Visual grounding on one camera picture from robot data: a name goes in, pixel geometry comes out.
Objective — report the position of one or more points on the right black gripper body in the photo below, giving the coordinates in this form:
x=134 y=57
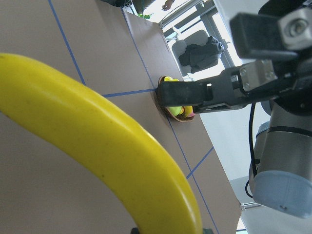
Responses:
x=296 y=33

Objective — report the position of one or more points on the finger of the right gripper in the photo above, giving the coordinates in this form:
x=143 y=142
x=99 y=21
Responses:
x=268 y=37
x=234 y=88

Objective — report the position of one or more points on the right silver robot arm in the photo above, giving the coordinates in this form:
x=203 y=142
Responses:
x=280 y=174

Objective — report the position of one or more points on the wicker fruit basket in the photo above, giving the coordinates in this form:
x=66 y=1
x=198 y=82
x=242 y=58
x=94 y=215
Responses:
x=164 y=109

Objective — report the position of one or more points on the grey office chair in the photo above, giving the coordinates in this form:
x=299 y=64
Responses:
x=197 y=52

